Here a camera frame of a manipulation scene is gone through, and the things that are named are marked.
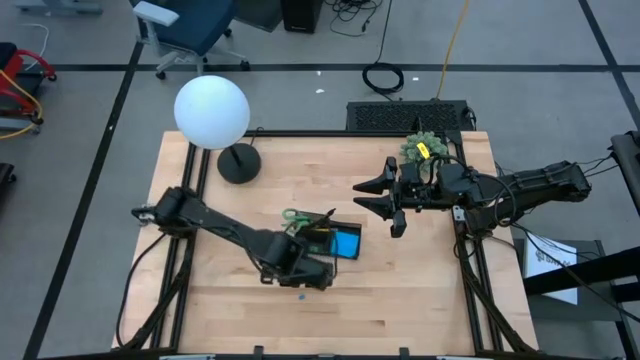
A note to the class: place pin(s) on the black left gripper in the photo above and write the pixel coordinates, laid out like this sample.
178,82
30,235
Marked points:
305,272

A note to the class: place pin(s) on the blue office chair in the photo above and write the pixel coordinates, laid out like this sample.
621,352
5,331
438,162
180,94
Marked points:
200,25

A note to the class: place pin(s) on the black keyboard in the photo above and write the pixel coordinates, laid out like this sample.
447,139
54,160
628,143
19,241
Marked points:
400,116

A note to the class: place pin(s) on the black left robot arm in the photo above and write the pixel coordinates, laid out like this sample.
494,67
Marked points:
230,227

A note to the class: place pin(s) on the yellow pencil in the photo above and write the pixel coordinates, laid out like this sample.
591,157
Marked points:
322,229

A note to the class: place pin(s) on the white globe table lamp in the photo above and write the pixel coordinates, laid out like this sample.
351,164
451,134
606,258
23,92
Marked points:
210,110

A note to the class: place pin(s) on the black side equipment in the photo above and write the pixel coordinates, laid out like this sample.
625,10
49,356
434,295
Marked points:
627,165

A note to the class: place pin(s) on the potted green plant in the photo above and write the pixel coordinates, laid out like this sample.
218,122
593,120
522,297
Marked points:
412,150

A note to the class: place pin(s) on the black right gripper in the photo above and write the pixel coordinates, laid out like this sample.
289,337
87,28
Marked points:
415,197

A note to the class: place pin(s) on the grey furniture base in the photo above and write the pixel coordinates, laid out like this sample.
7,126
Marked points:
60,7

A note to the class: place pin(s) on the blue sticky note pad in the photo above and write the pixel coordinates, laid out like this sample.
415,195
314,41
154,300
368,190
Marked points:
347,244

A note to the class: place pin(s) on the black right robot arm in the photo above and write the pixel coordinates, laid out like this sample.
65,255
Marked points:
540,182

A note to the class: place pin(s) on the white paper sheet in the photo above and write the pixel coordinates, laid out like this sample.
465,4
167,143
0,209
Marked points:
550,280

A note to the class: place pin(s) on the black aluminium table frame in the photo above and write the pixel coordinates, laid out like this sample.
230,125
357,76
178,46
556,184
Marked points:
350,133

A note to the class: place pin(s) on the black mesh desk organizer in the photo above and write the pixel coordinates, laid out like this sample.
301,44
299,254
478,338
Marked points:
320,237

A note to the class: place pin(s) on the black floor box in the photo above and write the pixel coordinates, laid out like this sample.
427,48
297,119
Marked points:
301,15

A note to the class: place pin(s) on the red cart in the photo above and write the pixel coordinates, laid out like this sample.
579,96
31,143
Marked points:
15,60

